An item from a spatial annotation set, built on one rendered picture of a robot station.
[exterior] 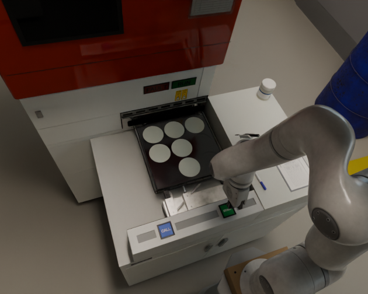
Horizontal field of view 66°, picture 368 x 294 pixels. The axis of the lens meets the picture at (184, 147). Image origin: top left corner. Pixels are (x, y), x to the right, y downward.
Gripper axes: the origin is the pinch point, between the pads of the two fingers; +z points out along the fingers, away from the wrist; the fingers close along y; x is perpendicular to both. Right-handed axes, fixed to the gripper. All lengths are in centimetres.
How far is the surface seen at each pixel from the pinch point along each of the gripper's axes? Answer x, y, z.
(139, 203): -31.4, -22.7, 17.6
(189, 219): -15.6, -3.2, 7.8
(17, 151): -104, -136, 78
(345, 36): 243, -174, 48
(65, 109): -51, -56, -15
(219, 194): 3.1, -12.6, 13.5
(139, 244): -36.6, -0.1, 8.1
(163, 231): -26.8, -1.3, 7.4
